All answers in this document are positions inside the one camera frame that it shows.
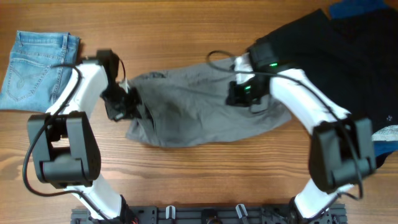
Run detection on dark navy garment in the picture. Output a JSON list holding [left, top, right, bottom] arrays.
[[247, 7, 398, 169]]

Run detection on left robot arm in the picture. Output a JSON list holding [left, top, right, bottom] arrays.
[[22, 49, 142, 223]]

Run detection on right black cable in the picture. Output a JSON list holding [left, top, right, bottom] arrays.
[[205, 50, 364, 215]]

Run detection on grey shorts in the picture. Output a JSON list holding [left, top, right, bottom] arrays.
[[126, 63, 291, 147]]

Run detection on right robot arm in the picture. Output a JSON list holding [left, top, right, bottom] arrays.
[[228, 53, 376, 223]]

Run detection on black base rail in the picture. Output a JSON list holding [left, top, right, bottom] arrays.
[[70, 204, 348, 224]]

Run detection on blue garment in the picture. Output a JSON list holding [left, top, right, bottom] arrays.
[[329, 0, 397, 157]]

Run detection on folded blue denim jeans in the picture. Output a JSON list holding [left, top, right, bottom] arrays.
[[1, 30, 80, 113]]

